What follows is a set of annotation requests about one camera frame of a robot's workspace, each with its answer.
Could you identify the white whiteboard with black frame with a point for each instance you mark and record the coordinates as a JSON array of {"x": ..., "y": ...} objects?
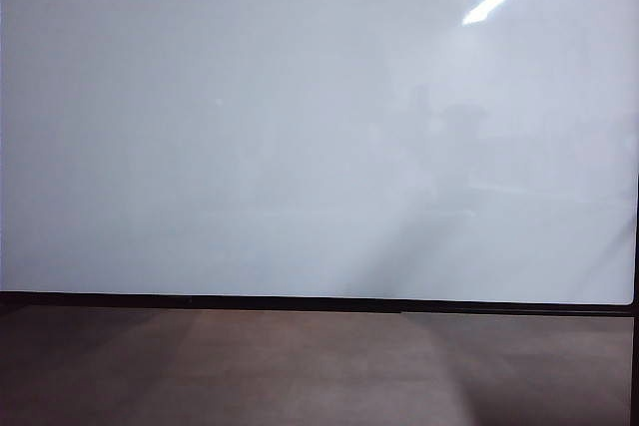
[{"x": 279, "y": 136}]

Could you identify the black whiteboard stand post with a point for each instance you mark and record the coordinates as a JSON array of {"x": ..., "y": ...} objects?
[{"x": 635, "y": 371}]

